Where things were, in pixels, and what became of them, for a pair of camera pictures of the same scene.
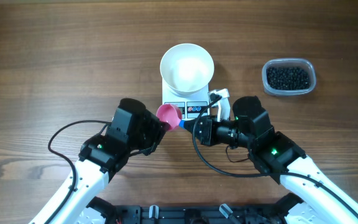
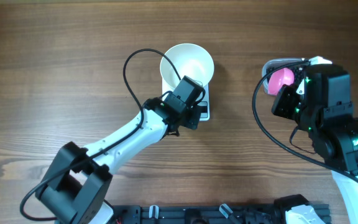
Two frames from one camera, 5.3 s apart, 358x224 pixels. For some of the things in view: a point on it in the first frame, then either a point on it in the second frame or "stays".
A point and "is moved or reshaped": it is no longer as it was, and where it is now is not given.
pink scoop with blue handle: [171, 114] is moved or reshaped
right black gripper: [207, 134] to [287, 93]
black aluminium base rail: [253, 213] stays
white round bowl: [187, 68] stays
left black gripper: [158, 127] to [192, 121]
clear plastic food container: [288, 76] stays
